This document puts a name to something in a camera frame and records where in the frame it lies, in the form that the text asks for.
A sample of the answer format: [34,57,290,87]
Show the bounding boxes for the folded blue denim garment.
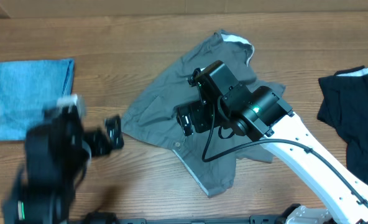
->
[0,58,75,141]

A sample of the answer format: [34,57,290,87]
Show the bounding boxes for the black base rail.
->
[68,203,334,224]

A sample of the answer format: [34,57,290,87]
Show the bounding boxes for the grey shorts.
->
[122,30,285,197]

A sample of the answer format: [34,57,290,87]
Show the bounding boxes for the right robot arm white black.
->
[177,85,368,223]

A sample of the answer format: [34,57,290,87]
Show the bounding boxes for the black garment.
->
[317,66,368,185]

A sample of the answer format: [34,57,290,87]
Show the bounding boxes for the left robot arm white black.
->
[2,105,124,223]

